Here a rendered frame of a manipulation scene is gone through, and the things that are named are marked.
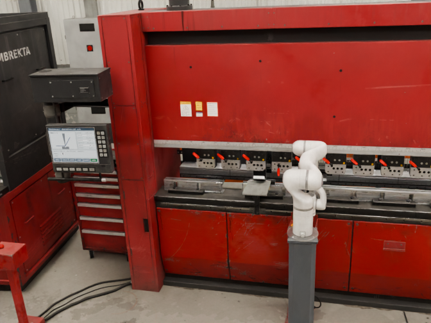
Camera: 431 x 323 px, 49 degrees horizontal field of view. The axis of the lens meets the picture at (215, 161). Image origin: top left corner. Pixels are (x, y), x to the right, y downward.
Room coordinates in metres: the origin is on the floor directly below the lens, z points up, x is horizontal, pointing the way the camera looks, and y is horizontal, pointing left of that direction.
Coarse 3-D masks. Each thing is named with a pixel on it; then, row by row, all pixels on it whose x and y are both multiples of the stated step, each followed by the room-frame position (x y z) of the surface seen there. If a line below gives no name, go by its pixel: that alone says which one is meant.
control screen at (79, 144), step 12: (48, 132) 3.18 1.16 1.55; (60, 132) 3.17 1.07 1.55; (72, 132) 3.15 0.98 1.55; (84, 132) 3.14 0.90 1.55; (60, 144) 3.17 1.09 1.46; (72, 144) 3.16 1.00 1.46; (84, 144) 3.14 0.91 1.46; (60, 156) 3.17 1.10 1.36; (72, 156) 3.16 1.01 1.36; (84, 156) 3.14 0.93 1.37; (96, 156) 3.13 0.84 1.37
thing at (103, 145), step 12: (96, 132) 3.12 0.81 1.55; (108, 132) 3.14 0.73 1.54; (96, 144) 3.12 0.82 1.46; (108, 144) 3.11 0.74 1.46; (108, 156) 3.11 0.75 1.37; (60, 168) 3.17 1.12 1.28; (72, 168) 3.16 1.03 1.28; (84, 168) 3.14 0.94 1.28; (96, 168) 3.13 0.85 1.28; (108, 168) 3.11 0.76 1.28
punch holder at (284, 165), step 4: (272, 152) 3.36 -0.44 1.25; (276, 152) 3.36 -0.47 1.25; (280, 152) 3.35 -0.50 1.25; (284, 152) 3.34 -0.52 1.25; (288, 152) 3.33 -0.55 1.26; (272, 156) 3.36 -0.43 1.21; (276, 156) 3.36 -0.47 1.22; (280, 156) 3.35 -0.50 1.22; (284, 156) 3.34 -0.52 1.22; (288, 156) 3.33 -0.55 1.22; (272, 160) 3.36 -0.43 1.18; (276, 160) 3.36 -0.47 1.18; (280, 160) 3.35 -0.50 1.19; (284, 160) 3.34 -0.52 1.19; (288, 160) 3.33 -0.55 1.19; (272, 164) 3.36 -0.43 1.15; (276, 164) 3.35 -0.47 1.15; (280, 164) 3.35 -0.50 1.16; (284, 164) 3.34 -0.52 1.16; (288, 164) 3.33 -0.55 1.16; (272, 168) 3.36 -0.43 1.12; (276, 168) 3.35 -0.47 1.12; (280, 168) 3.35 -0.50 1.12; (284, 168) 3.34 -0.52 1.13; (288, 168) 3.33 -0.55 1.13
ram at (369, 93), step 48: (192, 48) 3.51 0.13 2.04; (240, 48) 3.42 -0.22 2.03; (288, 48) 3.34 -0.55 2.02; (336, 48) 3.26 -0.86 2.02; (384, 48) 3.18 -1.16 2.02; (192, 96) 3.52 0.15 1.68; (240, 96) 3.42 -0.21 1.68; (288, 96) 3.34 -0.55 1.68; (336, 96) 3.25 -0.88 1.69; (384, 96) 3.17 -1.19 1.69; (336, 144) 3.25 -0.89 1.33; (384, 144) 3.17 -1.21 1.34
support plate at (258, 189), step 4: (248, 180) 3.43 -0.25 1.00; (252, 180) 3.42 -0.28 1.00; (256, 180) 3.42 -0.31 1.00; (248, 184) 3.35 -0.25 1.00; (256, 184) 3.34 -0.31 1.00; (260, 184) 3.34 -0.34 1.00; (264, 184) 3.34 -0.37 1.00; (268, 184) 3.33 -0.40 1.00; (244, 188) 3.27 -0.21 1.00; (248, 188) 3.27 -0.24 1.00; (252, 188) 3.26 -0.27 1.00; (256, 188) 3.26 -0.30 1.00; (260, 188) 3.26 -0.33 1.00; (264, 188) 3.25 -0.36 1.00; (268, 188) 3.25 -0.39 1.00; (244, 192) 3.20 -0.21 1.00; (248, 192) 3.20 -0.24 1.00; (252, 192) 3.19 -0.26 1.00; (256, 192) 3.19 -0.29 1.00; (260, 192) 3.19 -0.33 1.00; (264, 192) 3.18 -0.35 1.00
